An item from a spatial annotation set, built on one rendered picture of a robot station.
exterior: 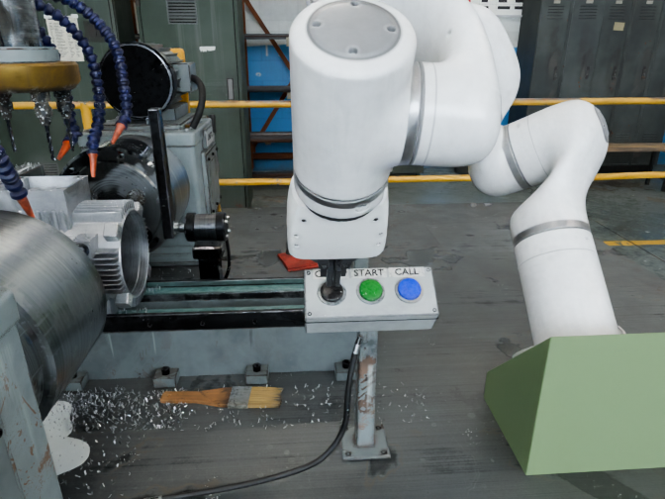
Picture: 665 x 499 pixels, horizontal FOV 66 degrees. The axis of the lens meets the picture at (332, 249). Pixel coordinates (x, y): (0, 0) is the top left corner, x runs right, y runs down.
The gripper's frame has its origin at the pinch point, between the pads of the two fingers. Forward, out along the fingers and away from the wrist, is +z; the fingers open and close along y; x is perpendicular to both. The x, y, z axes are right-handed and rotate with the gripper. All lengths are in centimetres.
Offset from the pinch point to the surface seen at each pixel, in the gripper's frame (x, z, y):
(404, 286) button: -0.2, 5.8, -9.4
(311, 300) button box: 1.0, 6.6, 2.5
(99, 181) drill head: -41, 34, 45
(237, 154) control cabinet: -243, 253, 51
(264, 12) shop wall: -463, 280, 36
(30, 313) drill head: 5.6, -1.7, 32.1
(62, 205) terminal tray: -21.6, 16.2, 41.7
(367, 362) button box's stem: 6.2, 16.1, -5.2
